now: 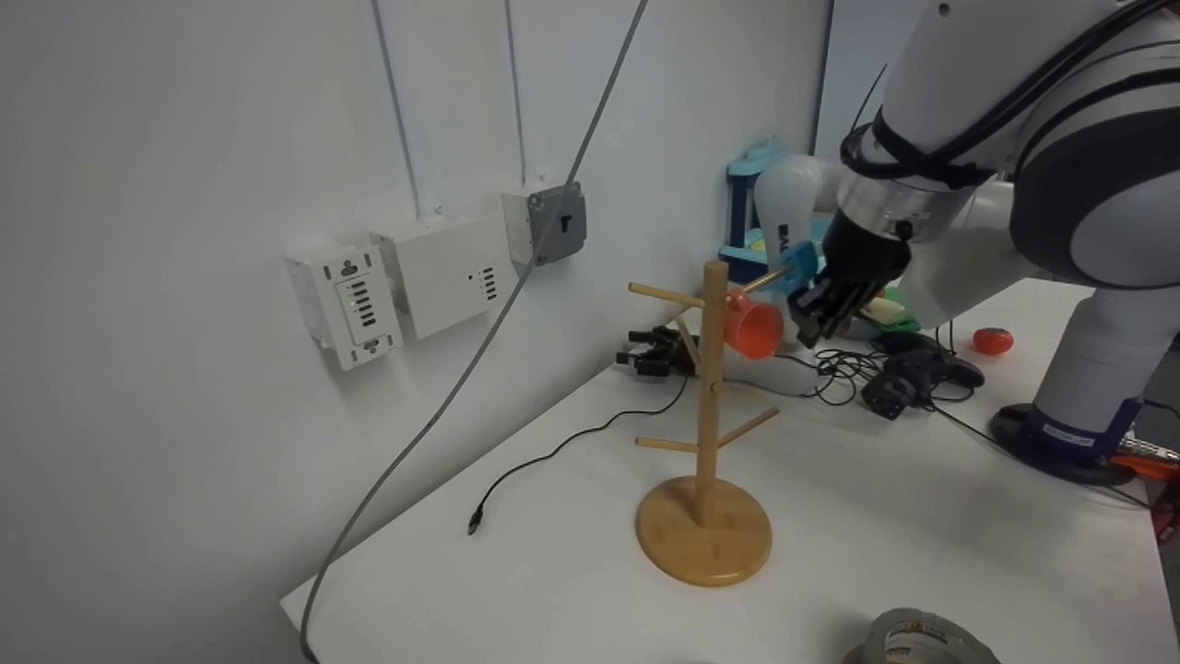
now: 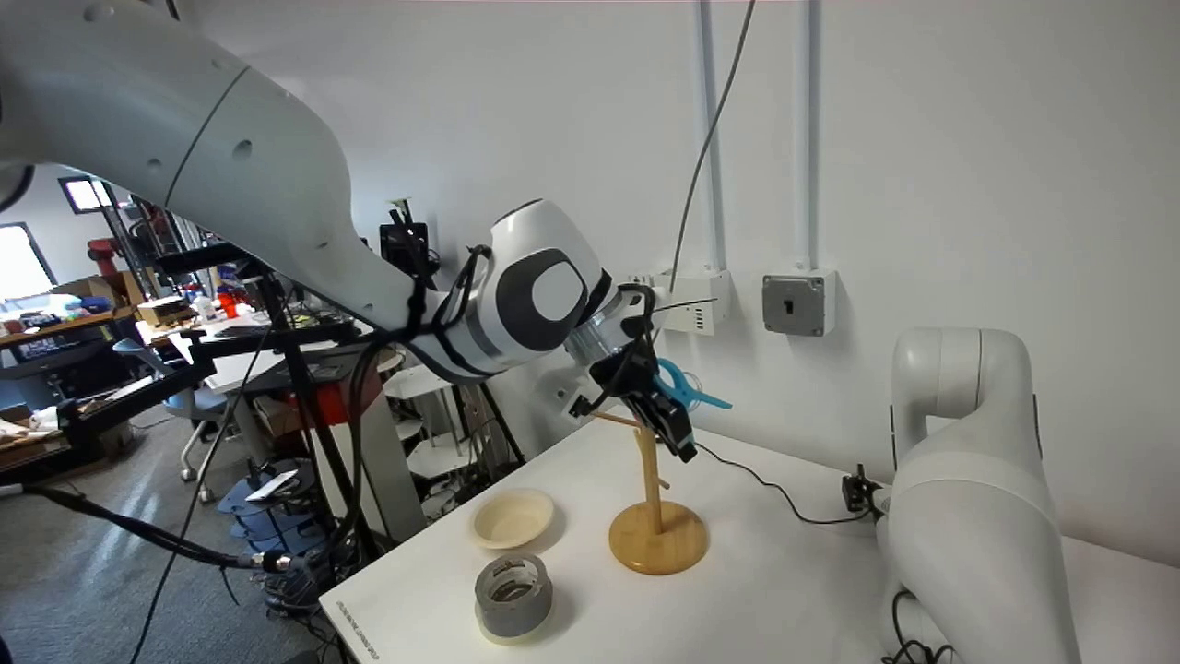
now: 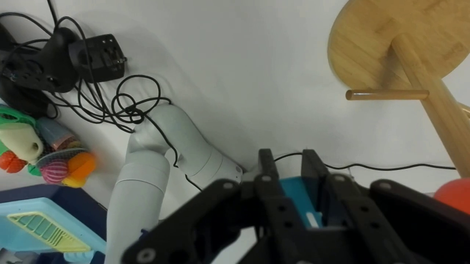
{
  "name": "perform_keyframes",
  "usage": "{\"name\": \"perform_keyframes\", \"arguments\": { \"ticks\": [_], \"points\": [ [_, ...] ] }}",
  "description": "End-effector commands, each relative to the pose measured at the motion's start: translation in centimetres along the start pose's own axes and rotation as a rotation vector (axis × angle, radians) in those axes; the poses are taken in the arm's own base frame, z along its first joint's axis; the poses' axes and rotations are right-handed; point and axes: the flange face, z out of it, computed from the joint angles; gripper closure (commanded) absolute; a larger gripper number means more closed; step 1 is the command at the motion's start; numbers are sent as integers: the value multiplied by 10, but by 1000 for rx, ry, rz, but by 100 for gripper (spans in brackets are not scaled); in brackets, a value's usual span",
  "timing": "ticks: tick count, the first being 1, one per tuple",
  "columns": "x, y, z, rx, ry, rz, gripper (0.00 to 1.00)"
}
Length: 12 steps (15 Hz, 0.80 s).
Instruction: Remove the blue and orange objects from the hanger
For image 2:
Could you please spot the cluttered dark workbench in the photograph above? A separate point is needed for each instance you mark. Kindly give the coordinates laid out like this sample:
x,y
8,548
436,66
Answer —
x,y
114,400

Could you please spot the black tripod stand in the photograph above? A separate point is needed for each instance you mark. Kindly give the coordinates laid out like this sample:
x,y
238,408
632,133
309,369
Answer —
x,y
309,394

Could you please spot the black plug block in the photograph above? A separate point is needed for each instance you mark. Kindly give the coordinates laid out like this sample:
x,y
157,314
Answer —
x,y
861,492

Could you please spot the white stool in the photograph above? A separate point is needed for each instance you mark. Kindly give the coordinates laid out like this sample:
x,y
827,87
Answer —
x,y
436,456

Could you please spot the white wall box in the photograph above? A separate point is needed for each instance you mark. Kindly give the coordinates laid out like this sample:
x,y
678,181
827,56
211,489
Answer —
x,y
704,308

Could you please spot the red white machine cabinet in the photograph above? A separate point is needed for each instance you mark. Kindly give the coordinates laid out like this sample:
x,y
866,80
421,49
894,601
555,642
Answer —
x,y
375,474

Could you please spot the white elbow-shaped machine column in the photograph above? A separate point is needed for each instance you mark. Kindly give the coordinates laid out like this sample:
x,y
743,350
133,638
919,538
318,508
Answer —
x,y
972,531

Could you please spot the bright window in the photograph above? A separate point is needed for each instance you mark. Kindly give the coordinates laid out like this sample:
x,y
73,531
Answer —
x,y
24,264

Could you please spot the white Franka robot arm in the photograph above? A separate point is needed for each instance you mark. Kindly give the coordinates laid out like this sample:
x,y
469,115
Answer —
x,y
185,133

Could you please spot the blue scoop object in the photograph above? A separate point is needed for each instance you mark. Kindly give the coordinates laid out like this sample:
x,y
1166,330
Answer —
x,y
698,394

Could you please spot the blue crate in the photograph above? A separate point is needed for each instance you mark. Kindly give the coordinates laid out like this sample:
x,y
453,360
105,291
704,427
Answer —
x,y
280,521

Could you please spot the white wall conduit pipe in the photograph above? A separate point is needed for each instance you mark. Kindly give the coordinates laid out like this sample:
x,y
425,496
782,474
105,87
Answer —
x,y
711,125
809,125

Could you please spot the wooden peg hanger stand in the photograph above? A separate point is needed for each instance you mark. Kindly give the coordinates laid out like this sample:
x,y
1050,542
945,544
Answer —
x,y
659,542

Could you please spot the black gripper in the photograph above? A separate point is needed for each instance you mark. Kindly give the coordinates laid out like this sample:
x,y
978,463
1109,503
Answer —
x,y
632,373

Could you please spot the black camera on stand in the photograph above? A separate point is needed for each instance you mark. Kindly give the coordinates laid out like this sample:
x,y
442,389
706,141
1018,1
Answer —
x,y
409,245

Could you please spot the cream shallow bowl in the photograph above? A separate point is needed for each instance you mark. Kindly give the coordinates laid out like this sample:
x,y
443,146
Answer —
x,y
514,521

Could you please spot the grey wall junction box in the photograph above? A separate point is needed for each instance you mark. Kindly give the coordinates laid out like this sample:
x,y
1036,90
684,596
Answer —
x,y
798,303

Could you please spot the grey tape roll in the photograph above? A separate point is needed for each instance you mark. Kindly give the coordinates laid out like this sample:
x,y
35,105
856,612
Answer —
x,y
511,613

